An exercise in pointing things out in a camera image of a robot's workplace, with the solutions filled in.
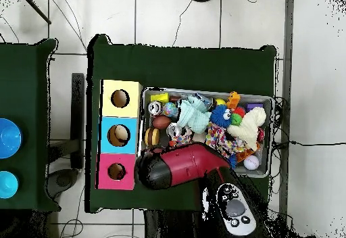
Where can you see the mint green waffle cloth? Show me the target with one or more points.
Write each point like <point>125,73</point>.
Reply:
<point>194,116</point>

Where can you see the polka-dot fabric cloth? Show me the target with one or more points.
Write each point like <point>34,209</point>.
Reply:
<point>219,138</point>

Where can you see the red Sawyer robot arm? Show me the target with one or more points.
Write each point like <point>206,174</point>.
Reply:
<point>186,165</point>

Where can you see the wooden box with three holes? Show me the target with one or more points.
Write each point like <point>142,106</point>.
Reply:
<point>105,129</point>

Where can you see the brown toy football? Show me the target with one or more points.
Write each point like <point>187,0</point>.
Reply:
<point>161,122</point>

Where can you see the small globe ball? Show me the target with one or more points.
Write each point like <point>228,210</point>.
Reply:
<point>170,110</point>

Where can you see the wooden toy hamburger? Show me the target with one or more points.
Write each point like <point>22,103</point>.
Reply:
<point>152,136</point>

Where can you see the blue spiky rubber ball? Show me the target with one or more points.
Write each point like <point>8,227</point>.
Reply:
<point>219,116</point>

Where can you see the dark green table cloth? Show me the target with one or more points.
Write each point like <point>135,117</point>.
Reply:
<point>189,65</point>
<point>24,86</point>

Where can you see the orange plastic toy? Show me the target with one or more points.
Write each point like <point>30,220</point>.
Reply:
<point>233,100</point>

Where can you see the cream waffle cloth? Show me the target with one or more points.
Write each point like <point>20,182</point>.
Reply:
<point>246,129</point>

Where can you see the black flat panel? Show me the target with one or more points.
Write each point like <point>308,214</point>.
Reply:
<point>77,113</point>

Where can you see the dark grey stand foot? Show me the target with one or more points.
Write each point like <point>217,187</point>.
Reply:
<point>63,179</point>

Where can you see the blue plastic bowl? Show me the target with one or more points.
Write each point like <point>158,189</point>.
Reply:
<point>9,138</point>

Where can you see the black rod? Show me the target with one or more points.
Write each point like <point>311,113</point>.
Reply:
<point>37,10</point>

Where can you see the blue plastic cup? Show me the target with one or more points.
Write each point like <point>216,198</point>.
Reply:
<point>7,184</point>

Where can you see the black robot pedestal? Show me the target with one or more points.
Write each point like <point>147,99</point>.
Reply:
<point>173,227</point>

